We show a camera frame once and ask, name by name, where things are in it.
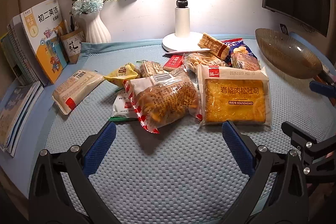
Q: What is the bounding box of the english textbook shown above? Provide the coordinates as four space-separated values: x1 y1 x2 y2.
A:
20 0 67 84

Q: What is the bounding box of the paper pen holder cup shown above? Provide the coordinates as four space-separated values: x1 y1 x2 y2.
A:
60 28 85 64

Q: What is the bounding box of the yellow snack packet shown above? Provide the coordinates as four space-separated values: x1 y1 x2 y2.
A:
104 63 141 88

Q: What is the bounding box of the red striped bread bag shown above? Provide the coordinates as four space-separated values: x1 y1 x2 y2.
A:
123 65 202 134

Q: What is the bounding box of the spiral notebooks stack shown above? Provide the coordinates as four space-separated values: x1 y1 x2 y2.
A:
1 15 49 86

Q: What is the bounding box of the small checkered biscuit packet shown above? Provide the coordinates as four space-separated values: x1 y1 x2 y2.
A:
137 60 165 77

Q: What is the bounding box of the stack of flat books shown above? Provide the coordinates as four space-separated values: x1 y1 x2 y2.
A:
1 82 44 157

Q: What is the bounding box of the clear bread loaf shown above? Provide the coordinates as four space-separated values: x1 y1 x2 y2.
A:
231 52 261 71

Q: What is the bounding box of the amber glass bowl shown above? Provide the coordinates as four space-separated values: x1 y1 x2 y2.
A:
255 28 322 79

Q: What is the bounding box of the white green snack packet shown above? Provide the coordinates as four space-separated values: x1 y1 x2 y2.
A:
109 90 138 122

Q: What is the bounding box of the white ribbed vase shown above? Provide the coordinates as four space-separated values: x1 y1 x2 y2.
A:
75 11 112 44

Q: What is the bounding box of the white desk lamp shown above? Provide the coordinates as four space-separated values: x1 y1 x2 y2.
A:
162 0 202 52

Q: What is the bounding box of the round cracker bag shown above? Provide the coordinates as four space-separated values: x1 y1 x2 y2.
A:
183 52 228 73

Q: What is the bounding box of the beige cake packet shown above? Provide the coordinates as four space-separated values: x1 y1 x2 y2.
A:
52 70 104 115

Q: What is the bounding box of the pork floss toast packet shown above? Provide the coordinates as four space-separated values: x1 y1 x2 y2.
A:
196 64 272 126

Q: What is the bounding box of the blue chips bag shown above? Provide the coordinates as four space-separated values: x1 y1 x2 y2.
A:
222 38 257 67

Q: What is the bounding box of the toast slice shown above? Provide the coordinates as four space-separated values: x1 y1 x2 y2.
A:
198 33 230 60

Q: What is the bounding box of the light blue table mat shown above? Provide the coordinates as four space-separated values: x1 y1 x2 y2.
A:
45 35 335 223

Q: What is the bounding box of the red caramel biscuit packet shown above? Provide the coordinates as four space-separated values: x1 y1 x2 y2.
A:
163 55 183 72

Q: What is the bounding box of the pink stick sachet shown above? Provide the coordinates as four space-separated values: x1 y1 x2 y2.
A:
163 48 210 55

